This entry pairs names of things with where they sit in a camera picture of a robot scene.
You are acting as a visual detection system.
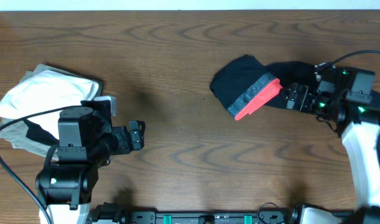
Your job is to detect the black leggings with red waistband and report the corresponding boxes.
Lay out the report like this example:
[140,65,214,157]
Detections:
[210,55,380,120]

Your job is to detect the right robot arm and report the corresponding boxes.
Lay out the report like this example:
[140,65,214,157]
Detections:
[281,81,380,223]

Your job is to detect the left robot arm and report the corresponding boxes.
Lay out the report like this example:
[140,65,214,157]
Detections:
[35,106,146,223]

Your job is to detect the black folded garment in pile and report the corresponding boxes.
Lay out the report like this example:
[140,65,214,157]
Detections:
[24,119,59,146]

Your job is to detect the beige folded garment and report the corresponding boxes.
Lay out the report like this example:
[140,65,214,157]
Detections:
[0,63,103,157]

